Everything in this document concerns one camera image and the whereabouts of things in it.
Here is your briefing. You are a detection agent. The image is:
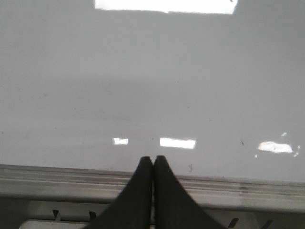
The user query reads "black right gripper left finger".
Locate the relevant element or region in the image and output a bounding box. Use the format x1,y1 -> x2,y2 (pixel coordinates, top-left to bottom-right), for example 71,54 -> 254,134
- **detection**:
85,156 -> 153,229

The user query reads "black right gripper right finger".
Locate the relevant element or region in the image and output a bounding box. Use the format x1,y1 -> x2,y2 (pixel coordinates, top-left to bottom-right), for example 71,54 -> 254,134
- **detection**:
153,156 -> 224,229

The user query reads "aluminium whiteboard tray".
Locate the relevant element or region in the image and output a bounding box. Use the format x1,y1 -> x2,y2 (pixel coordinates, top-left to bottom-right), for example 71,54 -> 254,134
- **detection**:
0,165 -> 305,213

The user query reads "white whiteboard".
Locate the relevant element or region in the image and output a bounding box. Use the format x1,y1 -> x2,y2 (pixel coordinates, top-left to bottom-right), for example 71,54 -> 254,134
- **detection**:
0,0 -> 305,182

